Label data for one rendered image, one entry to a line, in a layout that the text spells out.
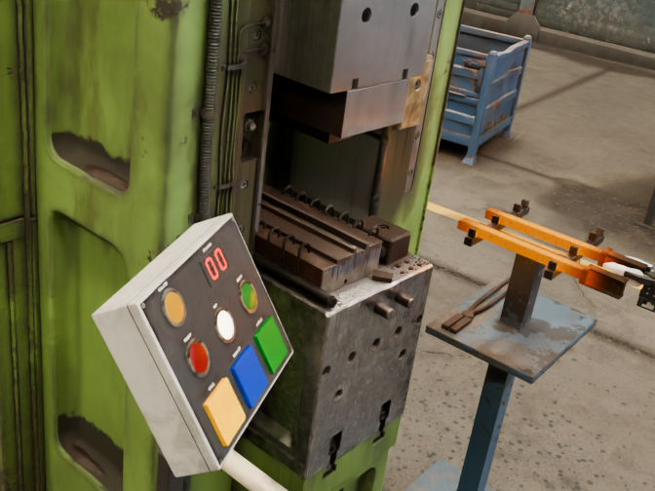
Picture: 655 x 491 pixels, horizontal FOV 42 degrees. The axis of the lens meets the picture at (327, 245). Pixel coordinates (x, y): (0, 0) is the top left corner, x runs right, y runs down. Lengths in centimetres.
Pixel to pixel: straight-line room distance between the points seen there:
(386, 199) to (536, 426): 131
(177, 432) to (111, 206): 60
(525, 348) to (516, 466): 87
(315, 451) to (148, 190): 73
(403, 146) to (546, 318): 61
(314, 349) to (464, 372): 158
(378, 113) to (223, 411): 72
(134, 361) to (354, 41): 72
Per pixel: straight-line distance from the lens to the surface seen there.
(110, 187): 170
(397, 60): 171
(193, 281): 129
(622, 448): 319
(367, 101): 167
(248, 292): 141
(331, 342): 179
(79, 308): 204
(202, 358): 126
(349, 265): 183
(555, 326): 228
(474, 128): 542
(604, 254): 206
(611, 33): 937
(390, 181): 210
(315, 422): 189
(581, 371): 353
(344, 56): 158
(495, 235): 203
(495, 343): 213
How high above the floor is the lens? 180
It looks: 26 degrees down
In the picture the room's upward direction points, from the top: 8 degrees clockwise
